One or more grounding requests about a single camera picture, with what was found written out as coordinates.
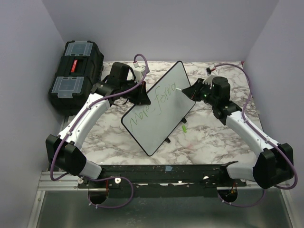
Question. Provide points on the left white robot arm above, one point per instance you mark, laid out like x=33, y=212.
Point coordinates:
x=64, y=150

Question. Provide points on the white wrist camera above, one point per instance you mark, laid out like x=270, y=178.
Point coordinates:
x=139, y=71
x=210, y=75

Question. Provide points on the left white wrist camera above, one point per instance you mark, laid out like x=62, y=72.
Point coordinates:
x=139, y=71

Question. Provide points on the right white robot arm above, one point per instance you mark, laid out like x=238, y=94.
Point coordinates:
x=274, y=160

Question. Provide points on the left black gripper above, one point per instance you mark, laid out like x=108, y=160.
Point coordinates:
x=142, y=98

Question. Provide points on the black mounting rail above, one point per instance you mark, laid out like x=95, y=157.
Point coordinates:
x=152, y=181

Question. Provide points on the white whiteboard black frame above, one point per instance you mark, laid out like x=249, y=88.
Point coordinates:
x=151, y=125

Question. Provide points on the aluminium frame rail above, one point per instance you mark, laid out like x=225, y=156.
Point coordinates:
x=61, y=204

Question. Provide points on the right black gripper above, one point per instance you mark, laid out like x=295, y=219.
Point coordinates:
x=192, y=91

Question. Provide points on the black plastic toolbox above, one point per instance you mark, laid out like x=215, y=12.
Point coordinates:
x=80, y=67

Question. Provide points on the blue tape piece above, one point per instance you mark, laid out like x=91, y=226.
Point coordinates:
x=168, y=168

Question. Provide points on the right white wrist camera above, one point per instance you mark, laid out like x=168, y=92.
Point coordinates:
x=210, y=75

